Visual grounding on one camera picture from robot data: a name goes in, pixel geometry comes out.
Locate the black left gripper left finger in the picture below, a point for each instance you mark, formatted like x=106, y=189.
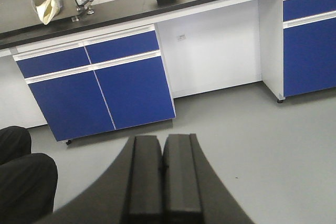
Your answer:
x=129, y=191

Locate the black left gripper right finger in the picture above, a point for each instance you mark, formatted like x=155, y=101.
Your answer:
x=193, y=193

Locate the person's black trouser legs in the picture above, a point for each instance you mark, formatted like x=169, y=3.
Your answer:
x=28, y=180

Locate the blue cabinet with drawers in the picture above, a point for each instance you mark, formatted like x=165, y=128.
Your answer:
x=100, y=84

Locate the blue cabinet at right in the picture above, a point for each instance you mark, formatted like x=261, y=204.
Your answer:
x=297, y=46

